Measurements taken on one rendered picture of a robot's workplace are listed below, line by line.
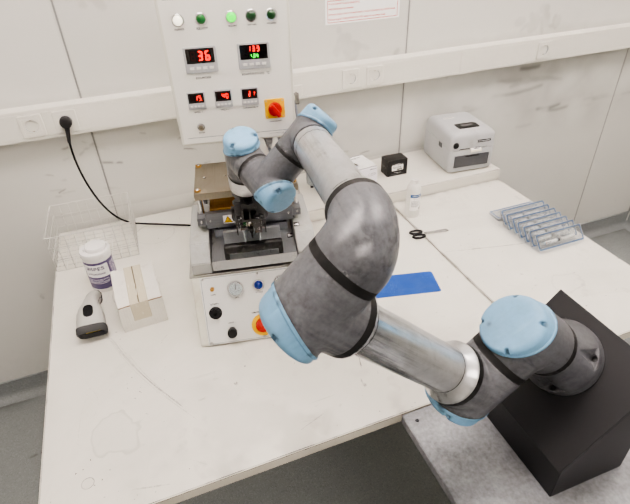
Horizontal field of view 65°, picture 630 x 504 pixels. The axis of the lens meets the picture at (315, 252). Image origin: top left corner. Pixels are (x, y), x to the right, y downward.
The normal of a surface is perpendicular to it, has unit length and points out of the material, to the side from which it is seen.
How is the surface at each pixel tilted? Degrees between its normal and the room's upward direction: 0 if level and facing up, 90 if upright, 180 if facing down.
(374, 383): 0
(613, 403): 47
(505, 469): 0
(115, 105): 90
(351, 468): 0
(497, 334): 39
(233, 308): 65
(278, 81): 90
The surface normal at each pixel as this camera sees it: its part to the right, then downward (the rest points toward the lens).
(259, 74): 0.17, 0.57
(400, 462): -0.03, -0.82
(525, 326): -0.61, -0.49
